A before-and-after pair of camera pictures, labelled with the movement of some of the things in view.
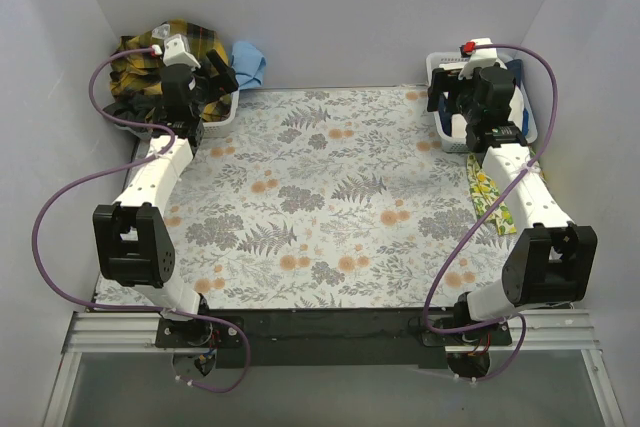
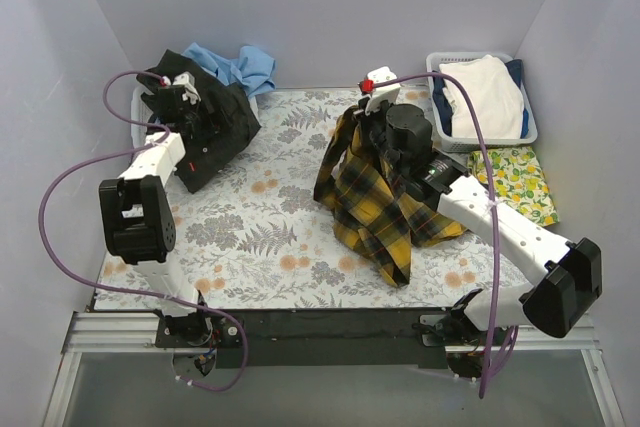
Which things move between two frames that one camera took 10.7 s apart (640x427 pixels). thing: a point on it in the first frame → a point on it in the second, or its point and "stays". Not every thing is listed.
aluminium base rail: x=536 y=331 stays
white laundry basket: x=224 y=128 → x=141 y=117
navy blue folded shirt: x=445 y=106 stays
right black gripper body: x=447 y=95 → x=373 y=123
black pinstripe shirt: x=135 y=107 → x=229 y=118
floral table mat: x=322 y=198 stays
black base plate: x=333 y=338 stays
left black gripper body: x=209 y=80 stays
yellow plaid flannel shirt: x=136 y=74 → x=375 y=214
